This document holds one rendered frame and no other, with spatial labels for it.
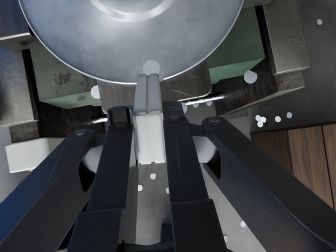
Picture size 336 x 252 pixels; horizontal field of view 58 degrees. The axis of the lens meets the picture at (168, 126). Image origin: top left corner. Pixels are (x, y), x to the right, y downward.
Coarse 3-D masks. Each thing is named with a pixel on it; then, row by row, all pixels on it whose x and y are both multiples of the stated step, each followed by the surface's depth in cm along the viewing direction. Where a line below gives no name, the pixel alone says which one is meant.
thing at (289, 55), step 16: (272, 0) 53; (288, 0) 53; (272, 16) 52; (288, 16) 52; (272, 32) 52; (288, 32) 52; (272, 48) 52; (288, 48) 52; (304, 48) 52; (256, 64) 62; (272, 64) 53; (288, 64) 52; (304, 64) 52; (224, 80) 93; (240, 80) 76; (256, 80) 64; (272, 80) 56; (288, 80) 54; (224, 96) 97; (240, 96) 79; (256, 96) 66; (272, 96) 64; (224, 112) 101; (240, 112) 113
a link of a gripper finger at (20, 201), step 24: (72, 144) 13; (48, 168) 12; (72, 168) 12; (24, 192) 10; (48, 192) 10; (72, 192) 12; (0, 216) 9; (24, 216) 9; (48, 216) 10; (72, 216) 12; (0, 240) 8; (24, 240) 9; (48, 240) 10
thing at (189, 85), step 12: (204, 60) 38; (192, 72) 38; (204, 72) 38; (108, 84) 38; (120, 84) 38; (132, 84) 38; (168, 84) 38; (180, 84) 38; (192, 84) 38; (204, 84) 38; (108, 96) 38; (120, 96) 38; (132, 96) 38; (168, 96) 38; (180, 96) 38; (192, 96) 38; (108, 108) 38
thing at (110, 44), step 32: (32, 0) 38; (64, 0) 38; (96, 0) 37; (128, 0) 37; (160, 0) 37; (192, 0) 38; (224, 0) 38; (64, 32) 38; (96, 32) 38; (128, 32) 38; (160, 32) 38; (192, 32) 38; (224, 32) 38; (96, 64) 38; (128, 64) 38; (160, 64) 38; (192, 64) 38
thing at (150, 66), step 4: (148, 60) 38; (152, 60) 38; (144, 64) 38; (148, 64) 38; (152, 64) 38; (156, 64) 38; (144, 68) 38; (148, 68) 38; (152, 68) 38; (156, 68) 38; (144, 72) 38; (148, 72) 38; (152, 72) 38; (156, 72) 38
